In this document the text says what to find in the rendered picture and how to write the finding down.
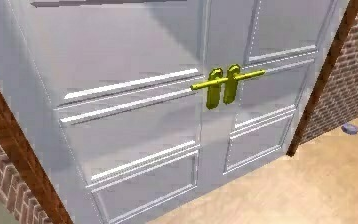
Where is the white panelled room door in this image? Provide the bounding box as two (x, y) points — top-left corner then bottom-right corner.
(0, 0), (211, 224)
(196, 0), (351, 196)

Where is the small grey floor object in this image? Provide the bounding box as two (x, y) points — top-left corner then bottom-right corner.
(341, 123), (358, 135)

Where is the yellow door handle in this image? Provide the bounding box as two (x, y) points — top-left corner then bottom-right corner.
(190, 67), (229, 111)
(222, 63), (267, 105)

